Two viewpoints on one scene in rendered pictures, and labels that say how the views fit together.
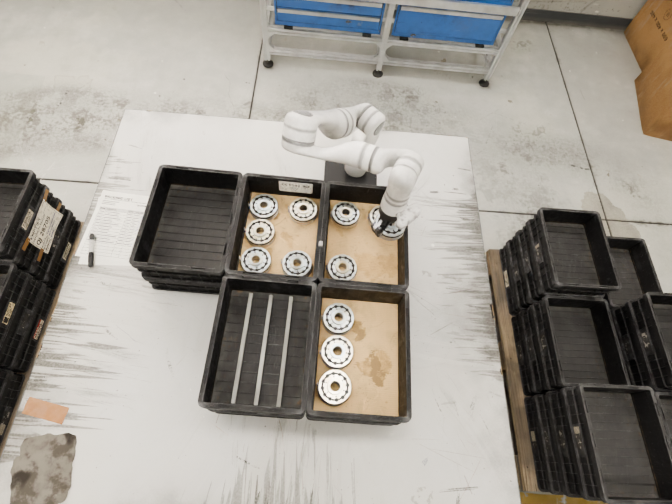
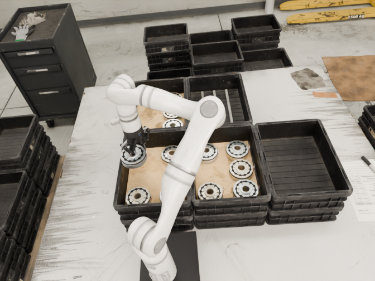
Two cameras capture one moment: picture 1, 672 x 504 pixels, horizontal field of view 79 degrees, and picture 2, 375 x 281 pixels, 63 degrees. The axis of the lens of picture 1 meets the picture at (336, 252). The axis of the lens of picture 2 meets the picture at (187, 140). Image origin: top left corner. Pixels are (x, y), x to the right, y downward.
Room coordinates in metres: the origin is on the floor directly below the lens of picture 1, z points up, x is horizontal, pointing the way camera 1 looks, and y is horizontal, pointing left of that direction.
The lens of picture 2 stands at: (1.47, 0.19, 1.92)
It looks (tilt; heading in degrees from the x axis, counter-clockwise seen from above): 47 degrees down; 189
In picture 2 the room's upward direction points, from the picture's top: 7 degrees counter-clockwise
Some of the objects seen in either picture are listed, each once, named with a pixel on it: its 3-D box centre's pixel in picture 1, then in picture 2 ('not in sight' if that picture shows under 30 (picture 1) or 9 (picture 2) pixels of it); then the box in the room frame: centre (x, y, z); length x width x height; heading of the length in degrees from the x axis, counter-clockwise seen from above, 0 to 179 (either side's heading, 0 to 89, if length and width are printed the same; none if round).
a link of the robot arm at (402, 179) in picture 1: (401, 182); (124, 97); (0.67, -0.14, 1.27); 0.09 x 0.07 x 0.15; 164
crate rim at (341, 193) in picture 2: (190, 217); (298, 155); (0.64, 0.51, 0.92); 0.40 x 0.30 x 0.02; 6
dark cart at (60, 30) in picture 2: not in sight; (56, 69); (-0.72, -1.26, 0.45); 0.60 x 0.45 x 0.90; 7
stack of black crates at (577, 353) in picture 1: (563, 348); (5, 214); (0.62, -1.14, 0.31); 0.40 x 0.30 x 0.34; 7
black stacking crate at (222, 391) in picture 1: (263, 344); (216, 107); (0.27, 0.17, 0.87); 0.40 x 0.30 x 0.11; 6
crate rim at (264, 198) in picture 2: (278, 225); (225, 160); (0.67, 0.21, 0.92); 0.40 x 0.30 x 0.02; 6
